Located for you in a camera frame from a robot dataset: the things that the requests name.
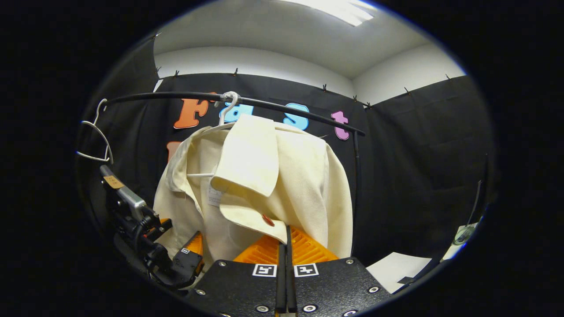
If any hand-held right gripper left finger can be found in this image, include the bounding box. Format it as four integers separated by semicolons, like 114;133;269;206
187;235;287;317

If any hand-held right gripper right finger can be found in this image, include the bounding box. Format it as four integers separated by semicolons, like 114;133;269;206
286;225;393;317

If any white plastic clothes hanger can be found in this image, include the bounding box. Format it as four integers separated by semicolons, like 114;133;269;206
187;91;241;178
76;99;114;164

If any cream jacket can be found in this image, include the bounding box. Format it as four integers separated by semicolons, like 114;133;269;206
153;114;354;276

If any small white round object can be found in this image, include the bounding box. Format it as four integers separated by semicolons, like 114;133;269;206
453;222;479;247

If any thin black pole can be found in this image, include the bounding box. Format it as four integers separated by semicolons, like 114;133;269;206
466;154;490;226

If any row of black clips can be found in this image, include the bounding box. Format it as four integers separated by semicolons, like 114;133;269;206
154;66;452;108

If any ceiling light panel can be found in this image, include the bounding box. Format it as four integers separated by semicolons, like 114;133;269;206
282;0;379;27

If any black metal clothes rail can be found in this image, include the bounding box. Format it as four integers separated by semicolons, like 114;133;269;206
106;91;366;229

